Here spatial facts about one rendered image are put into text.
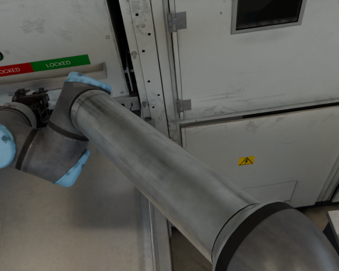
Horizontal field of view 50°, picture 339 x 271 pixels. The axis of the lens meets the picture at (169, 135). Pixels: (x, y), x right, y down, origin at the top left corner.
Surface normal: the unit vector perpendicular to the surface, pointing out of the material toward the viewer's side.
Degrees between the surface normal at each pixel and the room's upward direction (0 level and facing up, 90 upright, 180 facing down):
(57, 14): 90
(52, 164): 51
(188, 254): 0
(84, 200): 0
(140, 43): 90
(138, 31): 90
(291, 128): 90
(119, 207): 0
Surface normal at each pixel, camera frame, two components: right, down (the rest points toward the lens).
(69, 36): 0.11, 0.78
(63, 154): 0.29, 0.29
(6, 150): -0.02, 0.33
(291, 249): -0.03, -0.67
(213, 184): -0.07, -0.87
